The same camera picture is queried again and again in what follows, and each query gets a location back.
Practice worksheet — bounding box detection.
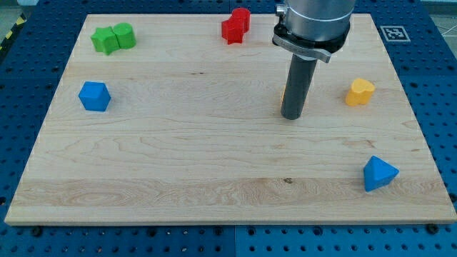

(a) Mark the red cylinder block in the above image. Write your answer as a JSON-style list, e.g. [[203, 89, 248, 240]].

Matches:
[[230, 7, 251, 33]]

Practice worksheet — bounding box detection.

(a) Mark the yellow hexagon block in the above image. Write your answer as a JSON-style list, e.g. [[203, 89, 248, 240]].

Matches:
[[281, 85, 286, 104]]

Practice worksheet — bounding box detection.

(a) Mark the blue triangle block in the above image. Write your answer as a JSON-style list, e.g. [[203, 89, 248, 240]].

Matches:
[[363, 156, 399, 192]]

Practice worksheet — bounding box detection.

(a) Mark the green star block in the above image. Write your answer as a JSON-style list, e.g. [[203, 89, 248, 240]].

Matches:
[[91, 26, 120, 55]]

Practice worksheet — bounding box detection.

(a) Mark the red star block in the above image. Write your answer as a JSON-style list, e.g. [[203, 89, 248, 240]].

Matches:
[[221, 17, 244, 44]]

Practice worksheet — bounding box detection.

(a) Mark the white fiducial marker tag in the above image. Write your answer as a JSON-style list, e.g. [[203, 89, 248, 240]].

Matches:
[[381, 26, 411, 42]]

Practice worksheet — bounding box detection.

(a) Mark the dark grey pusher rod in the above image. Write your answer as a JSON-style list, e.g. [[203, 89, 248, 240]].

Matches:
[[281, 54, 317, 120]]

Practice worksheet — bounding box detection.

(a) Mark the yellow heart block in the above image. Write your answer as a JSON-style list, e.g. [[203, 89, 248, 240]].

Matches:
[[345, 78, 376, 106]]

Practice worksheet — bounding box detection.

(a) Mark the blue cube block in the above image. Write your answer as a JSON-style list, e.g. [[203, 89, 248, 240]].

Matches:
[[79, 81, 111, 111]]

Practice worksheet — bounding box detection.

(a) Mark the wooden board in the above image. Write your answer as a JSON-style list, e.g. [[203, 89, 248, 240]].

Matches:
[[5, 14, 456, 226]]

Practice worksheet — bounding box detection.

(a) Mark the green cylinder block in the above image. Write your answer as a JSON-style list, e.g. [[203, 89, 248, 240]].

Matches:
[[113, 22, 136, 49]]

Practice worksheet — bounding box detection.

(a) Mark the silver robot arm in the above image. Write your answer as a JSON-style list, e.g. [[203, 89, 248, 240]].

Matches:
[[272, 0, 356, 120]]

